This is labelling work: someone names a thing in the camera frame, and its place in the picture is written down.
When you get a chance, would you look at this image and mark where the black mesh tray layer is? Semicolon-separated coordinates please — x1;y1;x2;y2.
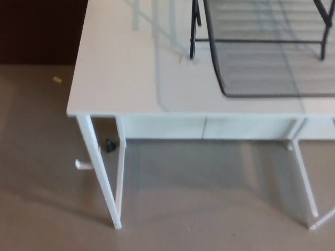
203;0;335;98

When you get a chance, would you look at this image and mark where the small black floor object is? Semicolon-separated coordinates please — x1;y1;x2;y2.
104;139;117;153

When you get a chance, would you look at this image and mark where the white table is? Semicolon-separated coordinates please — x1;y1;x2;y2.
66;0;335;231

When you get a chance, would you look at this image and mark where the white table leg hook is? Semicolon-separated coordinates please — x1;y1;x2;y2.
75;159;94;173

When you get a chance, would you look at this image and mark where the dark brown wooden cabinet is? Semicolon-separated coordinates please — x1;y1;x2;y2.
0;0;88;65

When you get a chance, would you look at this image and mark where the black metal file tray frame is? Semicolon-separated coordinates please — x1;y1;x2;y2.
189;0;335;61

